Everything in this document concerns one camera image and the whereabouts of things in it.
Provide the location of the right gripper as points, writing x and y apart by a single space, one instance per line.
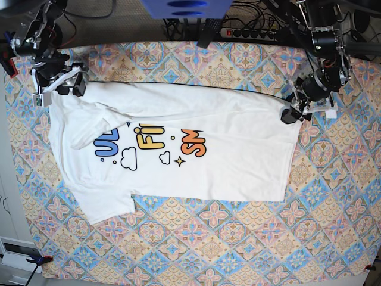
71 79

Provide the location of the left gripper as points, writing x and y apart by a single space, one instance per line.
312 95

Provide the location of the white printed T-shirt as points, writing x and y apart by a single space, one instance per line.
169 140

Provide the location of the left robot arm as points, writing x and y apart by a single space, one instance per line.
317 26

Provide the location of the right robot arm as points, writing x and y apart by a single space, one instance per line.
39 39

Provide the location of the red black table clamp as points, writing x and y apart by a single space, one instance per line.
7 55

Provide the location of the blue plastic box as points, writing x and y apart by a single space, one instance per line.
159 9

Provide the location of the patterned colourful tablecloth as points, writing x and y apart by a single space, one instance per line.
327 226

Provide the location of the white cabinet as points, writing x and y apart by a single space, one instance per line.
14 225

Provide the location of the orange corner clamp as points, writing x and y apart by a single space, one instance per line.
370 268

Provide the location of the orange black table clamp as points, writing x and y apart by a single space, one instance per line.
39 260

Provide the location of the white power strip red switch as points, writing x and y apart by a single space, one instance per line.
251 34

